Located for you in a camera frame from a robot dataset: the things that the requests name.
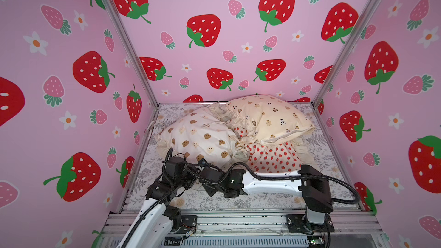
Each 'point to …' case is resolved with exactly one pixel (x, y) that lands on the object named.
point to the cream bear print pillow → (262, 119)
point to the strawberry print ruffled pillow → (274, 156)
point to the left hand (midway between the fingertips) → (204, 168)
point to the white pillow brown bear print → (204, 136)
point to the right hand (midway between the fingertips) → (203, 186)
